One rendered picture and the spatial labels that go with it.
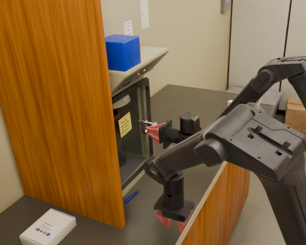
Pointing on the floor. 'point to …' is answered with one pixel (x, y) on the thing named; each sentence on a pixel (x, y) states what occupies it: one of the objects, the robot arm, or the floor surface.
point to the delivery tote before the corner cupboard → (271, 106)
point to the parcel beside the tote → (298, 117)
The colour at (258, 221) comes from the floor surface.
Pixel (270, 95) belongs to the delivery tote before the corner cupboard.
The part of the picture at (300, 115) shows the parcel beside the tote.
